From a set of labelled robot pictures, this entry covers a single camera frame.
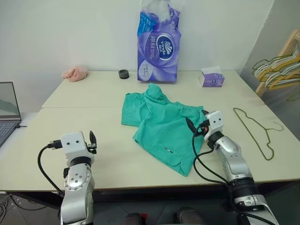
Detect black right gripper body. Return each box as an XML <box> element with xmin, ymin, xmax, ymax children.
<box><xmin>195</xmin><ymin>119</ymin><xmax>211</xmax><ymax>138</ymax></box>

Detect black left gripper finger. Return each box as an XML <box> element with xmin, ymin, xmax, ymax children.
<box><xmin>89</xmin><ymin>130</ymin><xmax>98</xmax><ymax>145</ymax></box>

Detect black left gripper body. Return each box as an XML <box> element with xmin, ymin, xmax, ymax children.
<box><xmin>86</xmin><ymin>142</ymin><xmax>98</xmax><ymax>155</ymax></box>

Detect green cloth shorts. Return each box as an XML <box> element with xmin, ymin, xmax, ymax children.
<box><xmin>120</xmin><ymin>82</ymin><xmax>207</xmax><ymax>177</ymax></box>

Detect dark green wire hanger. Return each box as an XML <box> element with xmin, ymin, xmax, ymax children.
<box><xmin>232</xmin><ymin>107</ymin><xmax>285</xmax><ymax>161</ymax></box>

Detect purple tissue box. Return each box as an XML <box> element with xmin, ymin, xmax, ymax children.
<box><xmin>199</xmin><ymin>66</ymin><xmax>225</xmax><ymax>88</ymax></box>

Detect pink cloth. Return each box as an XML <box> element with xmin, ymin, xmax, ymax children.
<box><xmin>61</xmin><ymin>65</ymin><xmax>89</xmax><ymax>83</ymax></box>

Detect black tape roll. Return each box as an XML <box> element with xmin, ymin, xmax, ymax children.
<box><xmin>118</xmin><ymin>68</ymin><xmax>130</xmax><ymax>80</ymax></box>

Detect purple tissue roll pack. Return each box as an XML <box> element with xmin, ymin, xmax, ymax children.
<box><xmin>135</xmin><ymin>0</ymin><xmax>183</xmax><ymax>84</ymax></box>

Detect dark rounded shape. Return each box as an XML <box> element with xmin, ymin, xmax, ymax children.
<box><xmin>123</xmin><ymin>211</ymin><xmax>148</xmax><ymax>225</ymax></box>
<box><xmin>172</xmin><ymin>206</ymin><xmax>205</xmax><ymax>225</ymax></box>

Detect grey laptop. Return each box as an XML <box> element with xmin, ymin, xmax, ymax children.
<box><xmin>0</xmin><ymin>81</ymin><xmax>23</xmax><ymax>149</ymax></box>

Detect wooden clothes rack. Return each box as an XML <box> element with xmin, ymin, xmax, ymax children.
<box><xmin>255</xmin><ymin>29</ymin><xmax>300</xmax><ymax>97</ymax></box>

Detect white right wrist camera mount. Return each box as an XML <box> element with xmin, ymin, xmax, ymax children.
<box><xmin>203</xmin><ymin>111</ymin><xmax>224</xmax><ymax>142</ymax></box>

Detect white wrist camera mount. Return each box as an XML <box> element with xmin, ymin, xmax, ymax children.
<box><xmin>60</xmin><ymin>131</ymin><xmax>95</xmax><ymax>163</ymax></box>
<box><xmin>203</xmin><ymin>111</ymin><xmax>224</xmax><ymax>142</ymax></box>

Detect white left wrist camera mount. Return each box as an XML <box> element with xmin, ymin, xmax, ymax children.
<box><xmin>60</xmin><ymin>131</ymin><xmax>95</xmax><ymax>163</ymax></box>

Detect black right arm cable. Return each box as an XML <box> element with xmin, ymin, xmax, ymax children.
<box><xmin>192</xmin><ymin>120</ymin><xmax>232</xmax><ymax>186</ymax></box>

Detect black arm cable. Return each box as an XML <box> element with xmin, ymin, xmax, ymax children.
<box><xmin>37</xmin><ymin>139</ymin><xmax>65</xmax><ymax>195</ymax></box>
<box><xmin>192</xmin><ymin>120</ymin><xmax>232</xmax><ymax>186</ymax></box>

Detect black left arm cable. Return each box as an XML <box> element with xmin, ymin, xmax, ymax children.
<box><xmin>37</xmin><ymin>139</ymin><xmax>65</xmax><ymax>195</ymax></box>

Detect light green wire hanger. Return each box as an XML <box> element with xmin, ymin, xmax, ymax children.
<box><xmin>286</xmin><ymin>90</ymin><xmax>300</xmax><ymax>102</ymax></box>

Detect grey floor cables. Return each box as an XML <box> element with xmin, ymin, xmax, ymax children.
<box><xmin>0</xmin><ymin>191</ymin><xmax>15</xmax><ymax>220</ymax></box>

